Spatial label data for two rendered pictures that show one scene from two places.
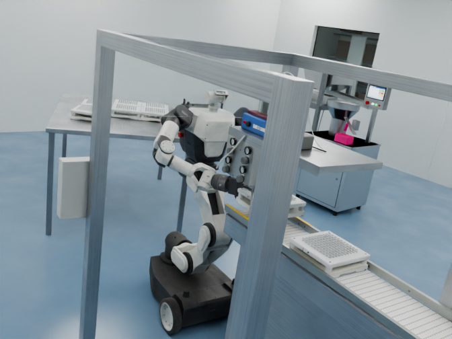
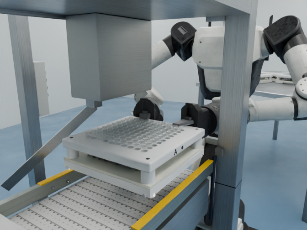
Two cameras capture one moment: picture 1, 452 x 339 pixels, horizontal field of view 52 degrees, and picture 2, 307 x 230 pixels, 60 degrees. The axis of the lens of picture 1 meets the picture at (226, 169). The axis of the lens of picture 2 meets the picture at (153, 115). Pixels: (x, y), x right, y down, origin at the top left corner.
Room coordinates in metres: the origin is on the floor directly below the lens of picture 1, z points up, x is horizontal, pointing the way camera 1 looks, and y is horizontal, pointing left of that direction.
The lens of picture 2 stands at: (1.97, -0.82, 1.17)
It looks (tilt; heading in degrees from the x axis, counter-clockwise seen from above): 14 degrees down; 70
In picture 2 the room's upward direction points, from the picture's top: straight up
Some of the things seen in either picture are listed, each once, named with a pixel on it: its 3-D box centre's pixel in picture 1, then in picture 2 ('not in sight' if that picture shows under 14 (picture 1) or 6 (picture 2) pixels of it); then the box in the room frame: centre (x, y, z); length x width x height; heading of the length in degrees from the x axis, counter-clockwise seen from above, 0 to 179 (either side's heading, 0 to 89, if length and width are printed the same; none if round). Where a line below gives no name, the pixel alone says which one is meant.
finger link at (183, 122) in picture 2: not in sight; (182, 121); (2.28, -0.22, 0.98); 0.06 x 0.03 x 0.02; 28
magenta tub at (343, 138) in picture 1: (344, 138); not in sight; (4.67, -1.15, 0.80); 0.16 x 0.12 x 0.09; 44
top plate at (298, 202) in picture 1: (271, 196); (136, 137); (2.14, -0.24, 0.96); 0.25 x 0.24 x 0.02; 126
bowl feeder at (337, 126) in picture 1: (345, 120); not in sight; (4.99, -1.20, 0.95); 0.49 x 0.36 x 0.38; 44
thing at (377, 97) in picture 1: (372, 114); not in sight; (4.87, -1.44, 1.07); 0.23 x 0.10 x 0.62; 44
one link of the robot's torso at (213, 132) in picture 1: (204, 130); (231, 59); (2.70, 0.16, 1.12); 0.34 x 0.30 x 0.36; 126
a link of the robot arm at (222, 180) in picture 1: (231, 185); (145, 114); (2.23, -0.04, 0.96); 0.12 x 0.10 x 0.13; 68
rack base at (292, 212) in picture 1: (270, 206); (137, 155); (2.14, -0.24, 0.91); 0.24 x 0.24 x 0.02; 36
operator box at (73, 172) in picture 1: (79, 187); (31, 87); (1.86, 0.62, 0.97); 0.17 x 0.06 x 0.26; 126
